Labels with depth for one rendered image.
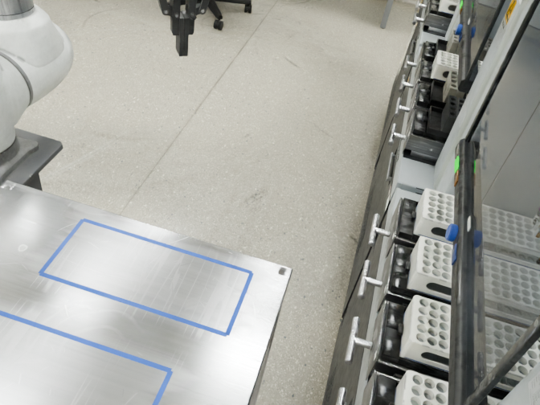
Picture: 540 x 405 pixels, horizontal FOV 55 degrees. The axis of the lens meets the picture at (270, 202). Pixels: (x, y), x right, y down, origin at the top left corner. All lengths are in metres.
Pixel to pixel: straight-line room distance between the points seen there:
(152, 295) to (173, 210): 1.31
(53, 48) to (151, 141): 1.25
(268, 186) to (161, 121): 0.67
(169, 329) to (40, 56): 0.75
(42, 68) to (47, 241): 0.50
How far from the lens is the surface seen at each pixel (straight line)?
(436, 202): 1.17
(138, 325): 0.90
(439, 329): 0.94
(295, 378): 1.81
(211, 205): 2.25
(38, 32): 1.36
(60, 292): 0.96
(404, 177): 1.42
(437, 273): 1.03
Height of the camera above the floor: 1.58
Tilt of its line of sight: 43 degrees down
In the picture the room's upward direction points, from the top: 11 degrees clockwise
